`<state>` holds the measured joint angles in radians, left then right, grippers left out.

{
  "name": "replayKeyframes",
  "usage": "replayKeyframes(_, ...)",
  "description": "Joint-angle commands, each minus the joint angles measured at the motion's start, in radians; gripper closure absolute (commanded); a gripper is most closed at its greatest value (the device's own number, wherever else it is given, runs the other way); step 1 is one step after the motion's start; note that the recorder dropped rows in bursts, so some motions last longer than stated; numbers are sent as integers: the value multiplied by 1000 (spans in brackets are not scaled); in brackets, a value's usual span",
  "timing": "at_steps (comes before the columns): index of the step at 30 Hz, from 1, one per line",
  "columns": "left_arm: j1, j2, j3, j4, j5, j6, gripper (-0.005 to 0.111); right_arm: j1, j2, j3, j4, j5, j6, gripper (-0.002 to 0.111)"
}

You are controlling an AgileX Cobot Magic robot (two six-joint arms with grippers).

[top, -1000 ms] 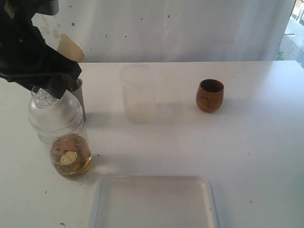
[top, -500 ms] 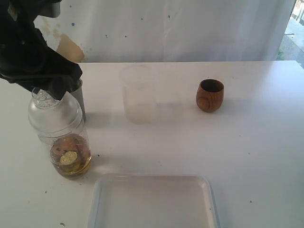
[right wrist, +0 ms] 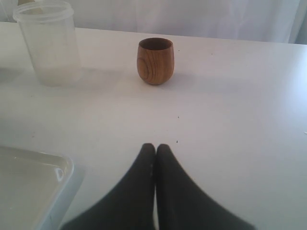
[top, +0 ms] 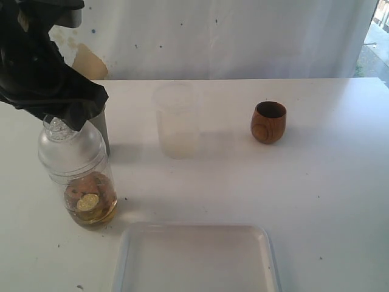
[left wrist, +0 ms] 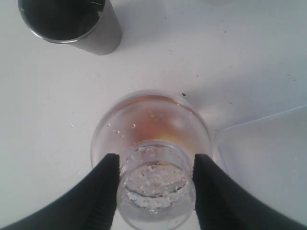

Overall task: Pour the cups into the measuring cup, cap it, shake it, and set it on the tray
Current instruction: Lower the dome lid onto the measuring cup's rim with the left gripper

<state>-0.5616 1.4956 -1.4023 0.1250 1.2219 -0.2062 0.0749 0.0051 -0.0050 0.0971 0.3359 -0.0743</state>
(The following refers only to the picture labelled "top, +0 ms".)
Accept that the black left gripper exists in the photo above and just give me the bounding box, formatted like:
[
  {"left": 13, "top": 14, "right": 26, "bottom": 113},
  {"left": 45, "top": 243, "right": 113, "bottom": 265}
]
[{"left": 1, "top": 1, "right": 108, "bottom": 131}]

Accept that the stainless steel cup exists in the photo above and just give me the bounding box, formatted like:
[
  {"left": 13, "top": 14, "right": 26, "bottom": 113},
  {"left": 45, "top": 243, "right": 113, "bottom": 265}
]
[{"left": 89, "top": 106, "right": 110, "bottom": 156}]

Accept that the clear dome lid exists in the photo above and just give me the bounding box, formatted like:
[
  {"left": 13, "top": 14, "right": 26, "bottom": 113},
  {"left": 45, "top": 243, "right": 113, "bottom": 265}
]
[{"left": 38, "top": 116, "right": 108, "bottom": 185}]

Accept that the clear plastic jar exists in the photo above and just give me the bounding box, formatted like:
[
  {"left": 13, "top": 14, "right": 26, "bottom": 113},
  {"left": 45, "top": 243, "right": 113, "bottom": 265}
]
[{"left": 49, "top": 167, "right": 117, "bottom": 229}]

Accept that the gold coin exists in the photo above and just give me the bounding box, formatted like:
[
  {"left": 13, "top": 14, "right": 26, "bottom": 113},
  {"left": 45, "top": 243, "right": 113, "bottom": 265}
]
[
  {"left": 77, "top": 193, "right": 100, "bottom": 212},
  {"left": 79, "top": 207, "right": 105, "bottom": 221}
]

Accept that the brown wooden cup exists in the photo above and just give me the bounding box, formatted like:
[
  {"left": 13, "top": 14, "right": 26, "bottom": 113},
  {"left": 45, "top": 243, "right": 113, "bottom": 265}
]
[{"left": 250, "top": 100, "right": 287, "bottom": 144}]

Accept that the translucent plastic container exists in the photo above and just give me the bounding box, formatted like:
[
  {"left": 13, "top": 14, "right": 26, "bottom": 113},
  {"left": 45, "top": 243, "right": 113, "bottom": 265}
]
[{"left": 153, "top": 81, "right": 200, "bottom": 159}]

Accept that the white plastic tray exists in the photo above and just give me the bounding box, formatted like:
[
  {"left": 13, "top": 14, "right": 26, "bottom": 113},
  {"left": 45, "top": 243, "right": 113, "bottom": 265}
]
[{"left": 111, "top": 222, "right": 280, "bottom": 291}]

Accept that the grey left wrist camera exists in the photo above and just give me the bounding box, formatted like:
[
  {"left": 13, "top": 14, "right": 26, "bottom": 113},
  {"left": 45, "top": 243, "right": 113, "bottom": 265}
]
[{"left": 55, "top": 9, "right": 82, "bottom": 28}]

